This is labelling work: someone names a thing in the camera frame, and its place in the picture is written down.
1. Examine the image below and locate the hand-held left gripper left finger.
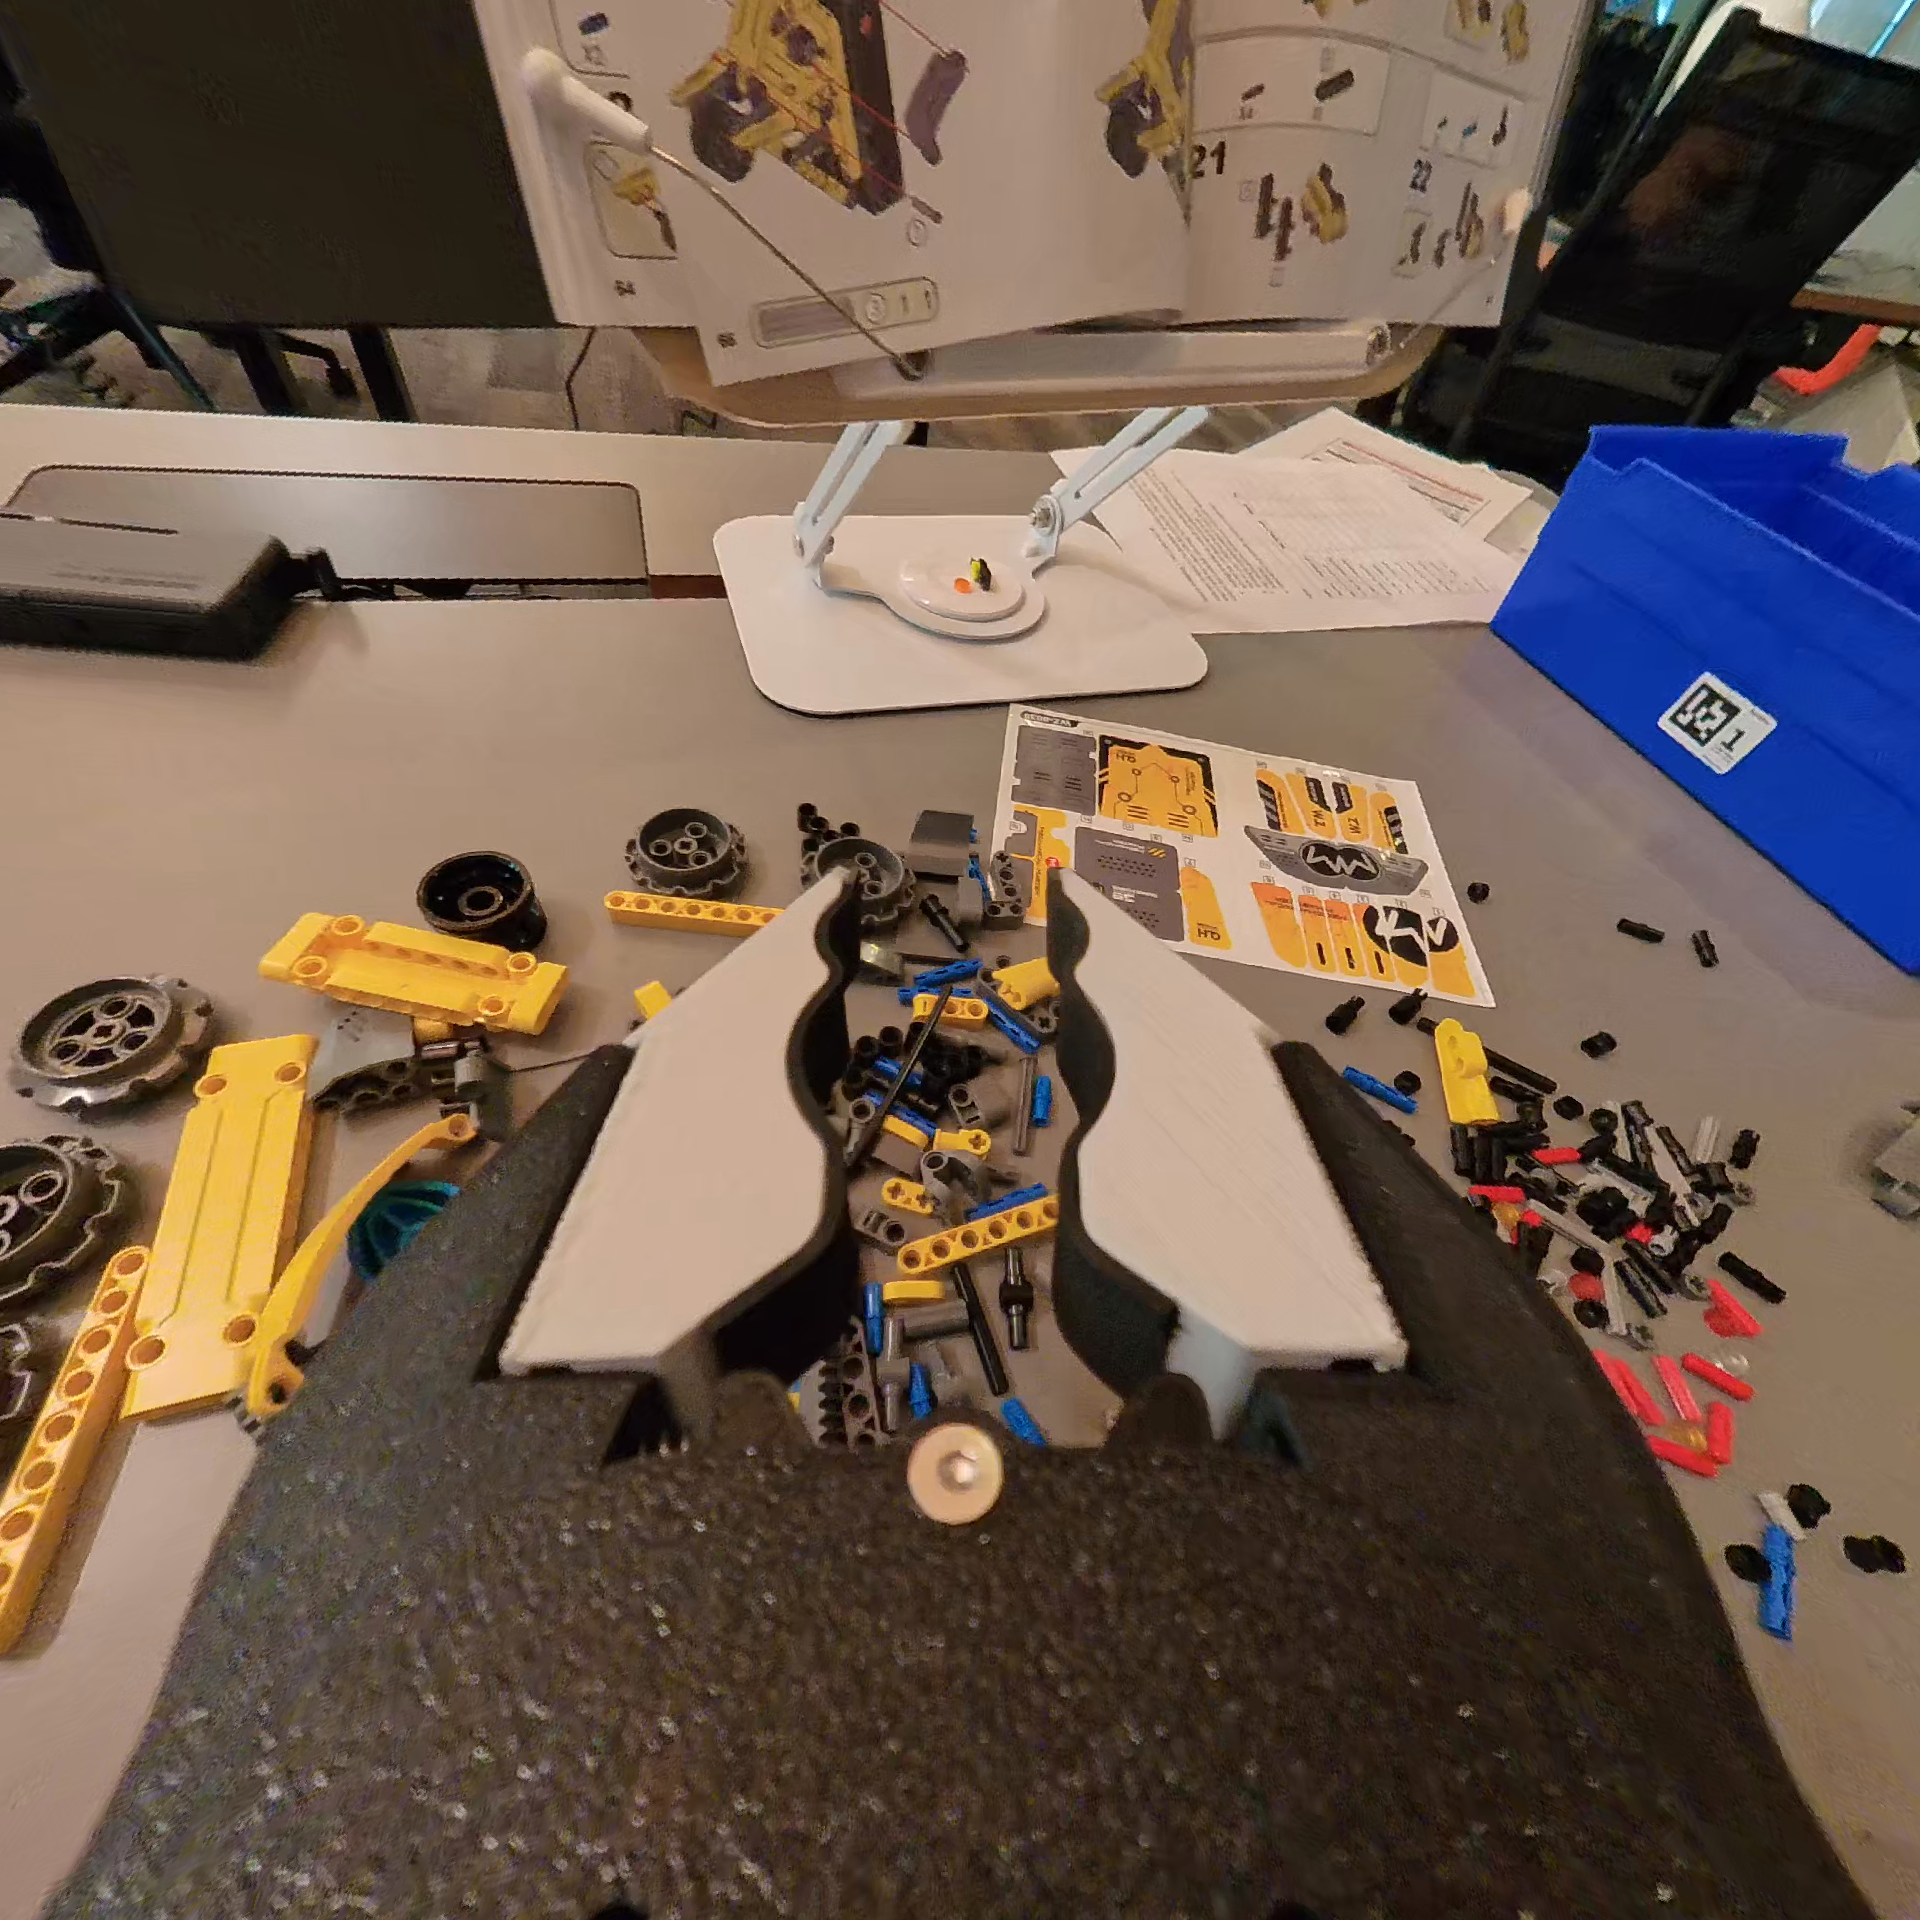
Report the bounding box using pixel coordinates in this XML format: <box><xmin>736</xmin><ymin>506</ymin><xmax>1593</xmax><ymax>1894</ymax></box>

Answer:
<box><xmin>498</xmin><ymin>874</ymin><xmax>864</xmax><ymax>1412</ymax></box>

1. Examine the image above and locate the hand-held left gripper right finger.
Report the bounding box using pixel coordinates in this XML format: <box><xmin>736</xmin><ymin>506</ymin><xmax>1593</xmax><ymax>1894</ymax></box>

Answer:
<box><xmin>1045</xmin><ymin>874</ymin><xmax>1413</xmax><ymax>1439</ymax></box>

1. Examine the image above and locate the pile of red black pins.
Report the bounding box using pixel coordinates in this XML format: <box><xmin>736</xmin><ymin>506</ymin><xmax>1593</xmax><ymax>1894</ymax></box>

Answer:
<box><xmin>1327</xmin><ymin>991</ymin><xmax>1912</xmax><ymax>1643</ymax></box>

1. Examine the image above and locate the blue round plastic piece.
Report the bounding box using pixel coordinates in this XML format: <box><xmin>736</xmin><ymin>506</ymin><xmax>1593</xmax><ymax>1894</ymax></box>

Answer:
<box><xmin>346</xmin><ymin>1177</ymin><xmax>464</xmax><ymax>1286</ymax></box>

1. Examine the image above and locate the short yellow holed beam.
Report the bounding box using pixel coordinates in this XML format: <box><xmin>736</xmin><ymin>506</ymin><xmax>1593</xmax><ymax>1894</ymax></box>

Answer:
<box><xmin>604</xmin><ymin>887</ymin><xmax>782</xmax><ymax>939</ymax></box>

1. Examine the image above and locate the yellow curved arch piece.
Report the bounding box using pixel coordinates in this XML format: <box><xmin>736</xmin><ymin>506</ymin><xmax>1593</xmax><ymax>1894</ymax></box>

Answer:
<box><xmin>240</xmin><ymin>1111</ymin><xmax>482</xmax><ymax>1420</ymax></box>

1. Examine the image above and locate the dark grey angular piece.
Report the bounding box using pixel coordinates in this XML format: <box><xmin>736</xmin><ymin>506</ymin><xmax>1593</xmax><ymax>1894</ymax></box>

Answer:
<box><xmin>306</xmin><ymin>1007</ymin><xmax>519</xmax><ymax>1121</ymax></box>

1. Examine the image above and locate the yellow sticker sheet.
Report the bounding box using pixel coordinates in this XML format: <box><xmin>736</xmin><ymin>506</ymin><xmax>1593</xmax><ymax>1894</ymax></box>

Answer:
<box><xmin>989</xmin><ymin>703</ymin><xmax>1497</xmax><ymax>1010</ymax></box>

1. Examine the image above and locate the dark grey toy wheel hub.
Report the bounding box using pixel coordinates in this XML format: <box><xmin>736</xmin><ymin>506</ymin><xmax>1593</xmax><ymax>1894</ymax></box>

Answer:
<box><xmin>799</xmin><ymin>832</ymin><xmax>917</xmax><ymax>934</ymax></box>
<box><xmin>623</xmin><ymin>810</ymin><xmax>748</xmax><ymax>897</ymax></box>

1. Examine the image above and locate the black toy wheel rim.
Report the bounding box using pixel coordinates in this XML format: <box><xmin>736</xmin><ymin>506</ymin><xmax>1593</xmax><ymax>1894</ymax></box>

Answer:
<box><xmin>416</xmin><ymin>850</ymin><xmax>549</xmax><ymax>953</ymax></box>

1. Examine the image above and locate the large yellow panel piece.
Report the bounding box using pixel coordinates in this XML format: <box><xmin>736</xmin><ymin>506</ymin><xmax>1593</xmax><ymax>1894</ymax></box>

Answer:
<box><xmin>117</xmin><ymin>1035</ymin><xmax>319</xmax><ymax>1424</ymax></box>

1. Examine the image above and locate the white book stand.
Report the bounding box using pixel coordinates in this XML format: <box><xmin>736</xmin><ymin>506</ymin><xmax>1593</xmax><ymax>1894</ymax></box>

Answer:
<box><xmin>517</xmin><ymin>46</ymin><xmax>1537</xmax><ymax>718</ymax></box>

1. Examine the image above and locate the long yellow holed beam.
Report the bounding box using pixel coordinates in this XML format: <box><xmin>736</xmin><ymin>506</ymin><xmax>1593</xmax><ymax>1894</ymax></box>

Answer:
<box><xmin>0</xmin><ymin>1246</ymin><xmax>152</xmax><ymax>1654</ymax></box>

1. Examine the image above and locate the white paper sheet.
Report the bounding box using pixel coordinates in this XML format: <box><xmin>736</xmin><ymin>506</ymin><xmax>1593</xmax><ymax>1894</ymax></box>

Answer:
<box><xmin>1048</xmin><ymin>407</ymin><xmax>1537</xmax><ymax>635</ymax></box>

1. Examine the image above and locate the blue plastic bin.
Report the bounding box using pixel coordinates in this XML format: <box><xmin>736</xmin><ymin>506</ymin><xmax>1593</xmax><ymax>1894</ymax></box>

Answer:
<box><xmin>1488</xmin><ymin>423</ymin><xmax>1920</xmax><ymax>992</ymax></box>

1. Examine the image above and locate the black power adapter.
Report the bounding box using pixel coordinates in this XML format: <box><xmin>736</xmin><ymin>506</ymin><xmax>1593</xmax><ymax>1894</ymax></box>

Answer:
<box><xmin>0</xmin><ymin>511</ymin><xmax>337</xmax><ymax>663</ymax></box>

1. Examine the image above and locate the instruction booklet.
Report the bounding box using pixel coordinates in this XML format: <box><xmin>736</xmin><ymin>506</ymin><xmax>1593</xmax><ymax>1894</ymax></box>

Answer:
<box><xmin>471</xmin><ymin>0</ymin><xmax>1593</xmax><ymax>394</ymax></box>

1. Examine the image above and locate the black mesh office chair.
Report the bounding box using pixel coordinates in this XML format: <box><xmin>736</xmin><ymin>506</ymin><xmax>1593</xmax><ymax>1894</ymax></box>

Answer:
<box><xmin>1393</xmin><ymin>8</ymin><xmax>1920</xmax><ymax>483</ymax></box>

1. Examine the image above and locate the black desk divider panel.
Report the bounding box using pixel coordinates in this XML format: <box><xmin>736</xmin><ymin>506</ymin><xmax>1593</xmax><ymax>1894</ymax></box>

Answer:
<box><xmin>0</xmin><ymin>0</ymin><xmax>558</xmax><ymax>332</ymax></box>

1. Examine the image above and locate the yellow holed frame piece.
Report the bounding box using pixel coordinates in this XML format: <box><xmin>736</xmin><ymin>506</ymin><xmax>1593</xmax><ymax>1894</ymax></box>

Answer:
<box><xmin>258</xmin><ymin>912</ymin><xmax>572</xmax><ymax>1028</ymax></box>

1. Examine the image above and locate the grey desk cable cover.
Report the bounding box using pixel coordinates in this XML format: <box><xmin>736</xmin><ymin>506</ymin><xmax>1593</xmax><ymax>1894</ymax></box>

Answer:
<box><xmin>0</xmin><ymin>465</ymin><xmax>648</xmax><ymax>602</ymax></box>

